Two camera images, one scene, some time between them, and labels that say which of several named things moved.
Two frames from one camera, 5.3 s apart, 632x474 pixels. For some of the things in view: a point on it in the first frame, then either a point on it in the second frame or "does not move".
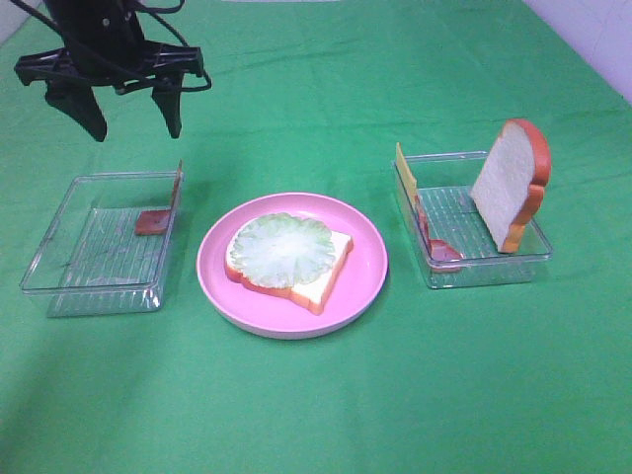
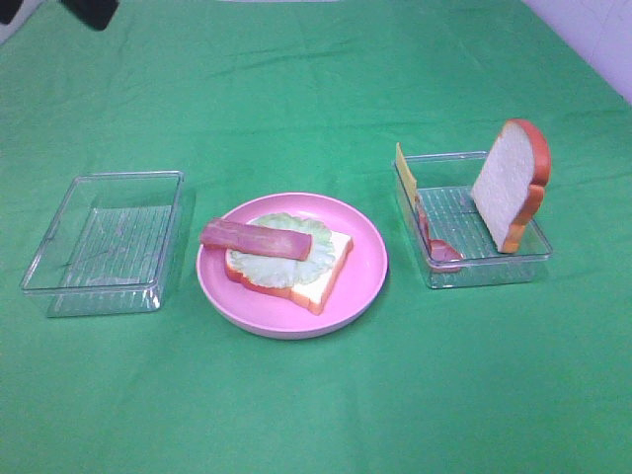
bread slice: [511, 187] does not move
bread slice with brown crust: [316, 292] does not move
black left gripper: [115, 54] -> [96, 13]
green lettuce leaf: [282, 250] does not move
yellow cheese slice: [409, 181] does not move
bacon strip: [156, 222] -> [258, 239]
